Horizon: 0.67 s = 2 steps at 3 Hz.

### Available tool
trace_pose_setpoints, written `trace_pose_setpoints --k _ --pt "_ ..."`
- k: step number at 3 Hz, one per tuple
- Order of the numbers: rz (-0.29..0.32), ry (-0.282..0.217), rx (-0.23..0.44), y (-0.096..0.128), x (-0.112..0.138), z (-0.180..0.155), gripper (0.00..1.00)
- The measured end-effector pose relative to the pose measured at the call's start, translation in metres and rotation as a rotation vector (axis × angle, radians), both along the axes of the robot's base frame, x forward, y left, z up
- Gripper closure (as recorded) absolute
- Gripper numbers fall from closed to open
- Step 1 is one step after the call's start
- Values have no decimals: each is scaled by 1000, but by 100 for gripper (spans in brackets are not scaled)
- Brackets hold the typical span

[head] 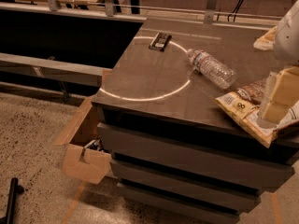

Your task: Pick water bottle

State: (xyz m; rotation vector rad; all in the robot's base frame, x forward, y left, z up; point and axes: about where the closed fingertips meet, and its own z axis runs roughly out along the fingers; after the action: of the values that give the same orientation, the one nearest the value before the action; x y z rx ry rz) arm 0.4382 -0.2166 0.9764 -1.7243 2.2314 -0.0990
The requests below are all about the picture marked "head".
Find black metal stand leg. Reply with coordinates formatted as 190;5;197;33
0;177;24;224

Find brown and white snack bag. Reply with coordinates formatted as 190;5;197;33
216;78;299;147

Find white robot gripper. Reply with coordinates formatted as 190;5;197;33
259;0;299;124

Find black hanging cables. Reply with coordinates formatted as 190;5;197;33
226;0;250;22

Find grey metal railing frame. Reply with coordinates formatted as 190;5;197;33
1;0;295;90

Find clear plastic water bottle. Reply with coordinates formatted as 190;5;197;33
187;49;236;90

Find grey drawer cabinet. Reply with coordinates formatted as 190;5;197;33
92;17;299;224

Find open cardboard box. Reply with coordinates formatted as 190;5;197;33
53;96;111;184

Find yellow crumpled snack bag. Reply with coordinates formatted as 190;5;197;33
253;26;277;50

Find black candy bar wrapper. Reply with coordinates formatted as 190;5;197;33
149;33;172;51

